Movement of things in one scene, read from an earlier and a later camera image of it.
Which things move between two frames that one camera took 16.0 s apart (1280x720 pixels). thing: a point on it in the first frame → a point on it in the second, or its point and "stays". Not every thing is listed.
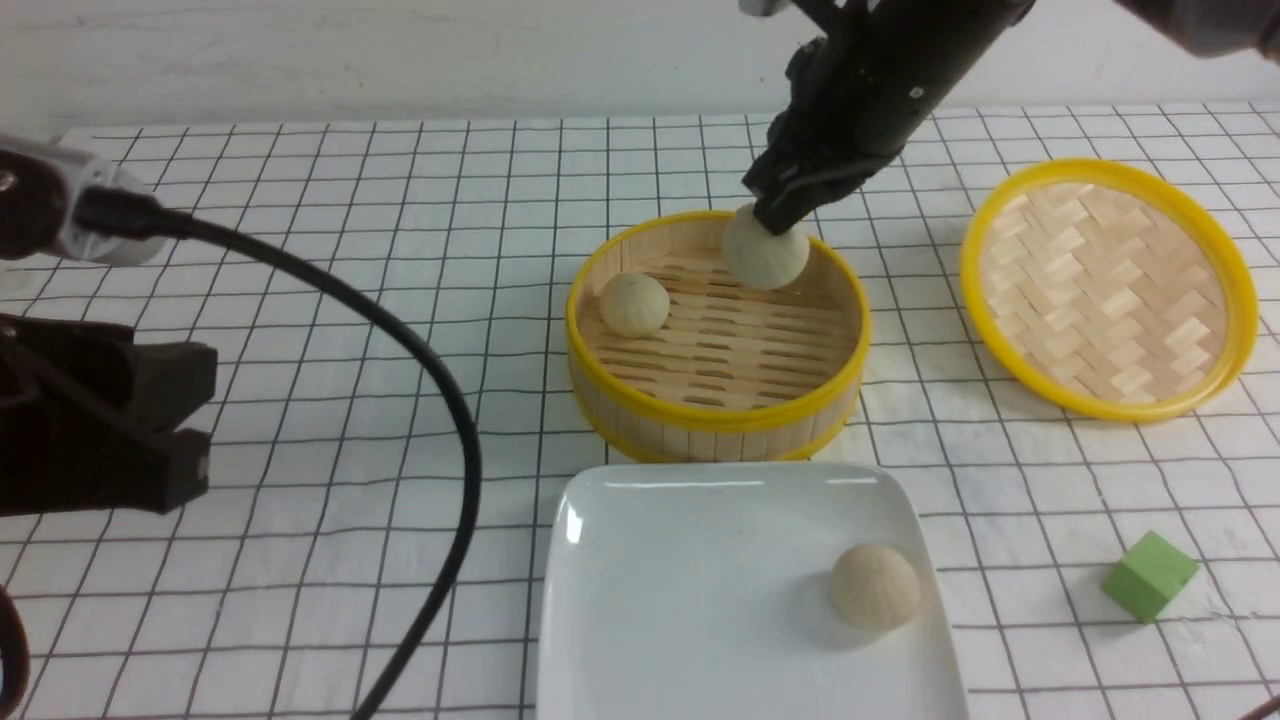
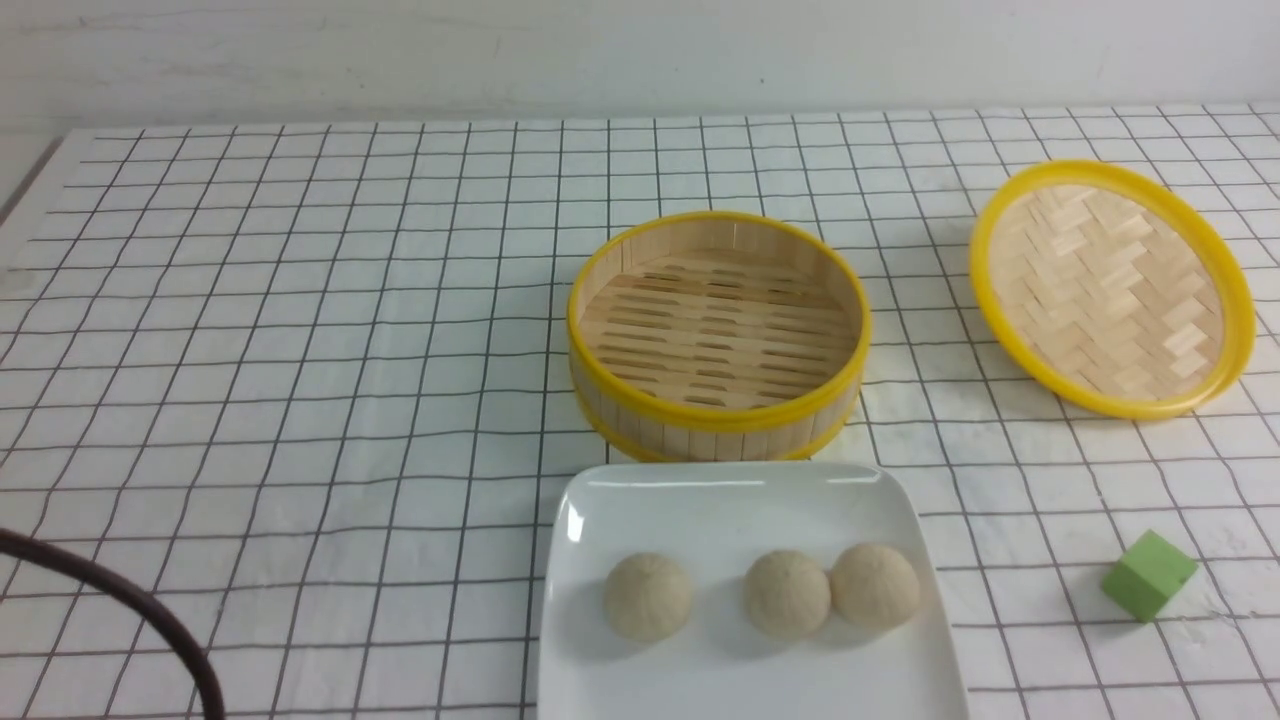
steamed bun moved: [761, 258] → [786, 595]
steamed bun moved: [874, 588] stays
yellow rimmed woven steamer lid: [1109, 289] stays
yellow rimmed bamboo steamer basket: [738, 372] stays
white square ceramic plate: [703, 591] stays
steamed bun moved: [634, 304] → [647, 597]
